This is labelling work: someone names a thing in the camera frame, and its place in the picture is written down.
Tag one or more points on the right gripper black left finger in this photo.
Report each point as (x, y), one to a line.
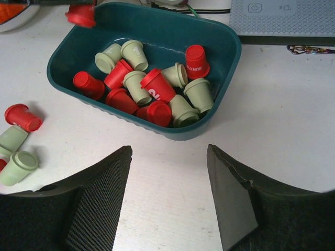
(80, 212)

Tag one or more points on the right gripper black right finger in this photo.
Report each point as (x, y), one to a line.
(256, 212)

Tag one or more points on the red capsule top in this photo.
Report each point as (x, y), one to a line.
(20, 115)

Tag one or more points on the red capsule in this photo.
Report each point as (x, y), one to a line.
(158, 113)
(119, 99)
(157, 86)
(88, 85)
(116, 77)
(82, 15)
(196, 62)
(3, 163)
(20, 115)

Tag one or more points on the green capsule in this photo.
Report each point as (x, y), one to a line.
(132, 83)
(20, 165)
(12, 139)
(182, 112)
(132, 51)
(176, 75)
(199, 95)
(107, 60)

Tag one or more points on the green capsule bottom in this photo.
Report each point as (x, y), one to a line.
(176, 75)

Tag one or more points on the teal plastic storage basket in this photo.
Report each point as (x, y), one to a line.
(165, 37)

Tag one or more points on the green capsule at edge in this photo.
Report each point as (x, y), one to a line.
(182, 112)

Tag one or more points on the grey induction cooker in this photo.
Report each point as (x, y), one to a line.
(285, 22)

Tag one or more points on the fruit bowl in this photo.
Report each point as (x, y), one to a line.
(15, 16)

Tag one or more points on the orange fruit right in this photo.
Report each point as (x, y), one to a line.
(9, 11)

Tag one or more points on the green cutting board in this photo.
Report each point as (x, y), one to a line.
(172, 2)

